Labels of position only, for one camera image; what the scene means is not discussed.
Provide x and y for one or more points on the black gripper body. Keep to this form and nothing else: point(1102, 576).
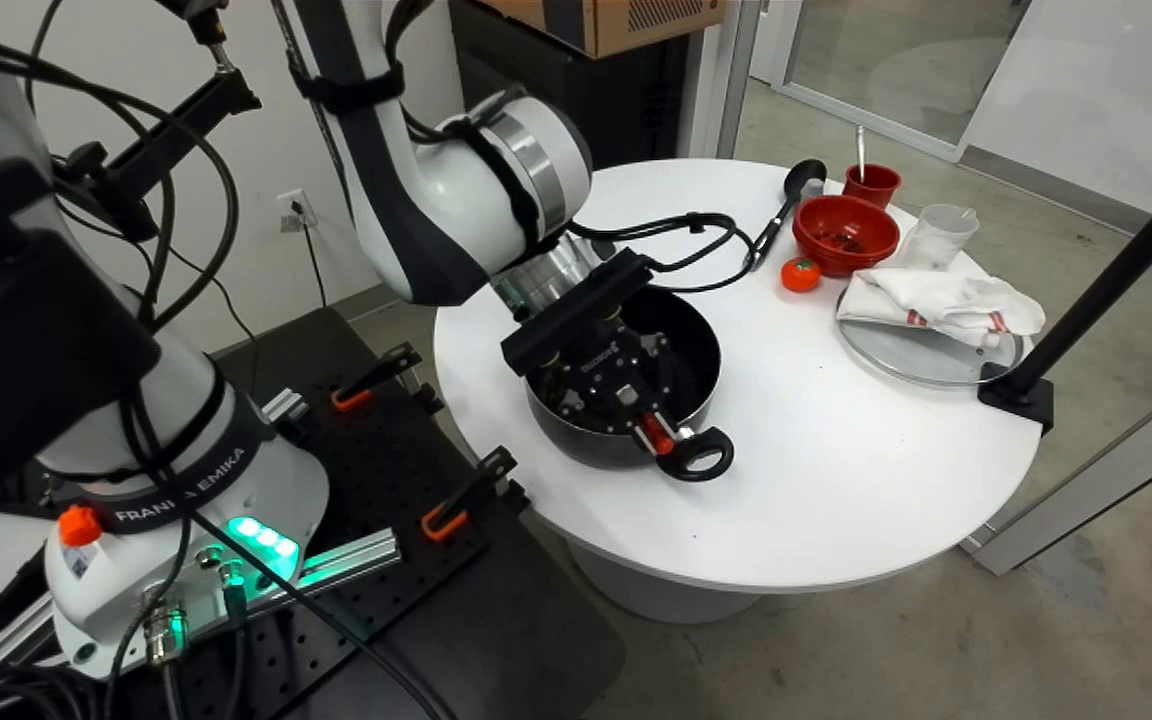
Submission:
point(608, 367)

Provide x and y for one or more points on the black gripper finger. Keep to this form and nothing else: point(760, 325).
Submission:
point(664, 411)
point(632, 440)

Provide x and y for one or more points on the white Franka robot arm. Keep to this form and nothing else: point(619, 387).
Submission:
point(469, 184)

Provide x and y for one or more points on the large black ladle spoon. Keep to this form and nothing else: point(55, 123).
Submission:
point(806, 177)

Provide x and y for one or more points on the black orange toggle clamp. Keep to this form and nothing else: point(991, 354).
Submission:
point(469, 491)
point(378, 374)

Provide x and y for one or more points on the black perforated breadboard table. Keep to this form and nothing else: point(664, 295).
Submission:
point(388, 440)

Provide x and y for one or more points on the red plastic bowl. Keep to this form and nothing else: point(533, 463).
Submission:
point(875, 256)

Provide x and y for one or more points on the clear glass plate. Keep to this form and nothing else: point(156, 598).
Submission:
point(923, 367)

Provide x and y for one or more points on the white cloth towel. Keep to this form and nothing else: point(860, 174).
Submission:
point(939, 302)

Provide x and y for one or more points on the red mug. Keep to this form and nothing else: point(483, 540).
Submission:
point(879, 184)

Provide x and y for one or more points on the thin white stirrer stick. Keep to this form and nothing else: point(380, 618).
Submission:
point(860, 147)

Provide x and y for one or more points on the clear plastic cup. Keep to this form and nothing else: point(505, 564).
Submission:
point(940, 235)

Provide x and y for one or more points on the black stand pole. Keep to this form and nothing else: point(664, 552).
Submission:
point(1110, 282)

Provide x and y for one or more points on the orange knob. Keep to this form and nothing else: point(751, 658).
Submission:
point(78, 524)

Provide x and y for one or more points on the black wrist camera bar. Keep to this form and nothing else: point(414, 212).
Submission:
point(578, 315)

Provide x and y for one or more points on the white table pedestal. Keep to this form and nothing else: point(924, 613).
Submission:
point(659, 600)

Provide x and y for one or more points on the aluminium extrusion rail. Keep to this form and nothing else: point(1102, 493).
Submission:
point(348, 552)

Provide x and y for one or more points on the white wall outlet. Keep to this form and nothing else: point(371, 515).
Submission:
point(292, 208)

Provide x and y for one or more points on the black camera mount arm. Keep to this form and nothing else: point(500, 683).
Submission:
point(210, 101)

